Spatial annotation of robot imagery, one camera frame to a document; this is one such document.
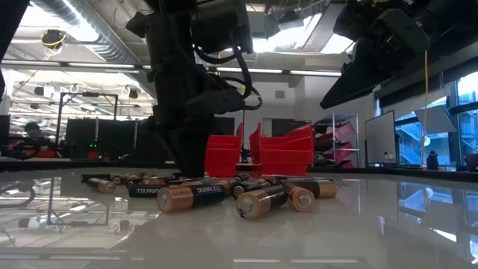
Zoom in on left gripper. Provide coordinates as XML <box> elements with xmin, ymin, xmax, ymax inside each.
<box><xmin>125</xmin><ymin>10</ymin><xmax>247</xmax><ymax>177</ymax></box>

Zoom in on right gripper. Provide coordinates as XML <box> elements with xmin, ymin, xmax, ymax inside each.
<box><xmin>320</xmin><ymin>0</ymin><xmax>430</xmax><ymax>109</ymax></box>

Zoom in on red plastic bin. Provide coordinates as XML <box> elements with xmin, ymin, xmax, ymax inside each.
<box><xmin>204</xmin><ymin>122</ymin><xmax>244</xmax><ymax>178</ymax></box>
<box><xmin>249</xmin><ymin>122</ymin><xmax>314</xmax><ymax>177</ymax></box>

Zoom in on ceiling light strip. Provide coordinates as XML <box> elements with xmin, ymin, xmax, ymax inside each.
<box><xmin>66</xmin><ymin>61</ymin><xmax>137</xmax><ymax>69</ymax></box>
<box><xmin>216</xmin><ymin>67</ymin><xmax>343</xmax><ymax>78</ymax></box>

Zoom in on red shelf bin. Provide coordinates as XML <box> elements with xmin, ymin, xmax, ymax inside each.
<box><xmin>334</xmin><ymin>121</ymin><xmax>356</xmax><ymax>143</ymax></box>
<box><xmin>335</xmin><ymin>141</ymin><xmax>356</xmax><ymax>162</ymax></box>

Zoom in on whiteboard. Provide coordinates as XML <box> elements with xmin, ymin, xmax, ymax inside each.
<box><xmin>364</xmin><ymin>109</ymin><xmax>398</xmax><ymax>168</ymax></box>

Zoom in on metal shelf rack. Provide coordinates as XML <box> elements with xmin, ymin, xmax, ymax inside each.
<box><xmin>312</xmin><ymin>111</ymin><xmax>362</xmax><ymax>169</ymax></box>

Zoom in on black partition panels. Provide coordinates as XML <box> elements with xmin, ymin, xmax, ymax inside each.
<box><xmin>65</xmin><ymin>118</ymin><xmax>173</xmax><ymax>162</ymax></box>

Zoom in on white hanging panel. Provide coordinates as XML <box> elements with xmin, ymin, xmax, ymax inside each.
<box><xmin>412</xmin><ymin>105</ymin><xmax>459</xmax><ymax>135</ymax></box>

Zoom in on black bottle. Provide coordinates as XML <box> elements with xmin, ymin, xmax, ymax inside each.
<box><xmin>426</xmin><ymin>149</ymin><xmax>439</xmax><ymax>171</ymax></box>

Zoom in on person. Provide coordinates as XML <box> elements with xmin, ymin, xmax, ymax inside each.
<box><xmin>9</xmin><ymin>121</ymin><xmax>57</xmax><ymax>160</ymax></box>

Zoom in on yellow hanging cable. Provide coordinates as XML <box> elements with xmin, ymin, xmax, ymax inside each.
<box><xmin>420</xmin><ymin>50</ymin><xmax>431</xmax><ymax>168</ymax></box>

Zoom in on black metal rig frame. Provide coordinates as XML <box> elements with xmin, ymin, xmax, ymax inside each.
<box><xmin>55</xmin><ymin>91</ymin><xmax>120</xmax><ymax>150</ymax></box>

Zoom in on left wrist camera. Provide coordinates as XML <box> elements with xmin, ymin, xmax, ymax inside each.
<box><xmin>192</xmin><ymin>0</ymin><xmax>255</xmax><ymax>54</ymax></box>

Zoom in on silver ceiling duct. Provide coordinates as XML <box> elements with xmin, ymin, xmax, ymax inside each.
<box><xmin>29</xmin><ymin>0</ymin><xmax>158</xmax><ymax>100</ymax></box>

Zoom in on hanging yellow cable reel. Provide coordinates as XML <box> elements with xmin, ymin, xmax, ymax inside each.
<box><xmin>40</xmin><ymin>28</ymin><xmax>67</xmax><ymax>50</ymax></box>

